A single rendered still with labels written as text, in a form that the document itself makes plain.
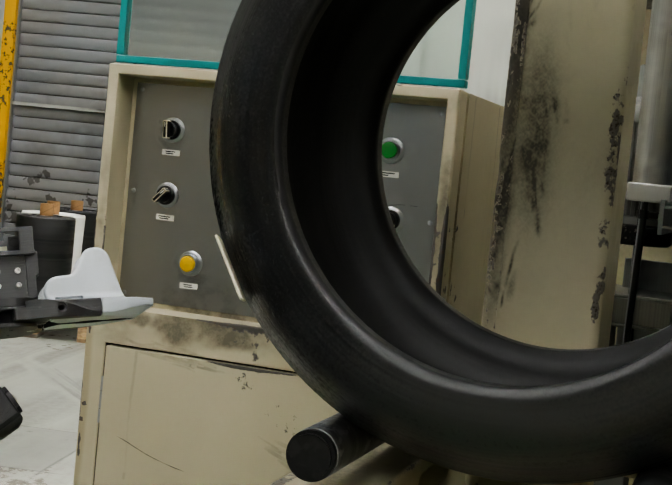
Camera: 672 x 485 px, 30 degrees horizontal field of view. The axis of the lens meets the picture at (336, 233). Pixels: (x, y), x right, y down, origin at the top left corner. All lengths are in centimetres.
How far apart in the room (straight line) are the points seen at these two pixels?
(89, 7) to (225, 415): 902
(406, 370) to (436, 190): 78
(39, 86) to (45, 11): 63
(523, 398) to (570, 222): 39
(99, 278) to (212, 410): 85
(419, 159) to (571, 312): 51
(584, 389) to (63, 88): 989
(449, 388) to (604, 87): 46
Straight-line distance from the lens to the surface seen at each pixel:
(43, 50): 1087
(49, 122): 1081
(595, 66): 137
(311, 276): 105
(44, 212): 751
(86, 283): 105
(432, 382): 103
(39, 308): 102
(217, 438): 188
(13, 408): 102
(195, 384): 189
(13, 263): 104
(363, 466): 121
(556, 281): 137
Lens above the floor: 114
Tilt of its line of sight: 3 degrees down
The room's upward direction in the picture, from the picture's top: 6 degrees clockwise
